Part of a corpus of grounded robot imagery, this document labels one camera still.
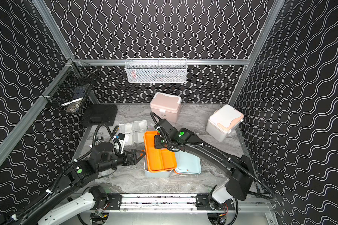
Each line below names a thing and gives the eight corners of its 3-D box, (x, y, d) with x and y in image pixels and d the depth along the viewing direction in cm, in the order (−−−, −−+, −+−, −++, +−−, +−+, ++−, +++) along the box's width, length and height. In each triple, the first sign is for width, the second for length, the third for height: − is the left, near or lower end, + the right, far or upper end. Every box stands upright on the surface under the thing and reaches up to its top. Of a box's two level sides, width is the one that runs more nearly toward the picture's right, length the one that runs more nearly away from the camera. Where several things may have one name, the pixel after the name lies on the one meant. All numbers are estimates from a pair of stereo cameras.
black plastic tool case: (83, 126, 108) (79, 121, 103) (91, 109, 120) (88, 104, 115) (113, 126, 108) (111, 121, 103) (119, 109, 120) (117, 104, 115)
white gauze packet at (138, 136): (132, 143, 99) (131, 141, 97) (134, 132, 105) (133, 130, 103) (143, 143, 99) (142, 141, 97) (144, 132, 105) (144, 131, 103)
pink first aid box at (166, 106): (149, 119, 113) (147, 105, 101) (156, 105, 123) (154, 91, 111) (176, 125, 110) (177, 111, 97) (180, 110, 119) (182, 96, 107)
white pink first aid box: (218, 147, 98) (225, 134, 85) (199, 131, 106) (203, 118, 93) (237, 128, 108) (246, 114, 96) (219, 115, 116) (225, 101, 104)
